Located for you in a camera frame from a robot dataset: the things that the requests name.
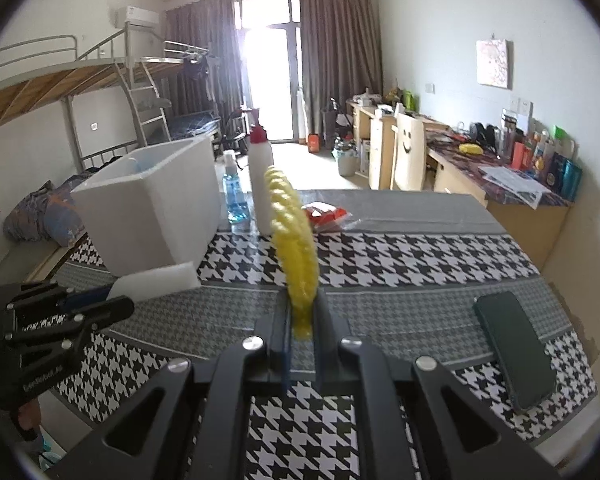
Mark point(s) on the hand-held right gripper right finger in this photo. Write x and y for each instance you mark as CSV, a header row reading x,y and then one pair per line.
x,y
330,350

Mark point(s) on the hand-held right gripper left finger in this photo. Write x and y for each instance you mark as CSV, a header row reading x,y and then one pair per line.
x,y
280,350

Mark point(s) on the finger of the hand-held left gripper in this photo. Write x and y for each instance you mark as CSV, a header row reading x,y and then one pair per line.
x,y
110,310
87,299

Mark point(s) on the white sponge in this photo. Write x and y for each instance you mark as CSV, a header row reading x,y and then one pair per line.
x,y
165,280

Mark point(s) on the white foam box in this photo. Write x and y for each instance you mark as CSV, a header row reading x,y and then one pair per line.
x,y
145,210

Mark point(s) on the blue plaid quilt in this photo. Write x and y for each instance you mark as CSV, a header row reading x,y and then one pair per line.
x,y
67,215

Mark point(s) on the grey cloth bundle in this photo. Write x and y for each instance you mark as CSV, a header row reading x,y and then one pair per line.
x,y
25,215

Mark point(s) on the houndstooth tablecloth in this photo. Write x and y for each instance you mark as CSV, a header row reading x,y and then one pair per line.
x,y
405,260

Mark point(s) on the red snack packet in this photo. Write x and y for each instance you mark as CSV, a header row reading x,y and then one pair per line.
x,y
325,212

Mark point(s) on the blue spray bottle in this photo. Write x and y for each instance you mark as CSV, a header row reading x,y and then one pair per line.
x,y
236,205

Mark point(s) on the white bottle with red cap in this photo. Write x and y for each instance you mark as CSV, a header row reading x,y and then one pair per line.
x,y
260,185

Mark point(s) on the dark green phone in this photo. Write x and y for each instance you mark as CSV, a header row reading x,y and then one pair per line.
x,y
515,350

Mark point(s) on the white trash bin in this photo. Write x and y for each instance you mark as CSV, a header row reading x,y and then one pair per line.
x,y
348,164

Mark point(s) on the blue plaid bedding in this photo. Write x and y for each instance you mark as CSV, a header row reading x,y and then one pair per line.
x,y
190,125

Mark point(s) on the wooden desk with drawers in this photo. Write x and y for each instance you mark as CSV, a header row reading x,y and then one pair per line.
x,y
375,150

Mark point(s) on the orange red bag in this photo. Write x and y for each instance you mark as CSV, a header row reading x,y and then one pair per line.
x,y
314,143

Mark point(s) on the wooden smiley chair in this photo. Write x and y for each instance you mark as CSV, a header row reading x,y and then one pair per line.
x,y
409,150

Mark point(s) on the large grey metal bunk bed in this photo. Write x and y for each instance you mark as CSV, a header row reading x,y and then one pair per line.
x,y
55,80

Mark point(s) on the wooden desk with dark cover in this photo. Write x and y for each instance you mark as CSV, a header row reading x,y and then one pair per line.
x,y
525,230

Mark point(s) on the black metal cart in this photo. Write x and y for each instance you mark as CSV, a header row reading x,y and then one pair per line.
x,y
335,117

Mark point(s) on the yellow desk item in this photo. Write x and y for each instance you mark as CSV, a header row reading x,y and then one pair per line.
x,y
470,149

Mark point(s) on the dark hanging clothes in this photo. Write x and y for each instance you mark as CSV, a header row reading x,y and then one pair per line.
x,y
195,75

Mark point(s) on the white papers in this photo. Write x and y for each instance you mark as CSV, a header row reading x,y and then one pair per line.
x,y
515,182

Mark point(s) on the small grey metal bunk bed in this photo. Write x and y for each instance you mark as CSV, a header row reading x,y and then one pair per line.
x,y
180,52

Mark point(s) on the brown curtain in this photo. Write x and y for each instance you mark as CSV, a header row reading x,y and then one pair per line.
x,y
340,60
200,50

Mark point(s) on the glass balcony door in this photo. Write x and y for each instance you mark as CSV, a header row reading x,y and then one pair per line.
x,y
270,70

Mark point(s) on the row of toiletry bottles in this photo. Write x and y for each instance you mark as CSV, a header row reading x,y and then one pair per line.
x,y
545,160

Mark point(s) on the white air conditioner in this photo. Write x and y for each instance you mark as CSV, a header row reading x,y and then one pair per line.
x,y
137,16

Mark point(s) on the white double wall outlet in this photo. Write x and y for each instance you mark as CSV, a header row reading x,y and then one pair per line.
x,y
522,105

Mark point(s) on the pink cartoon wall picture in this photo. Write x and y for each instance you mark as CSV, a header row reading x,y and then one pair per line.
x,y
493,62

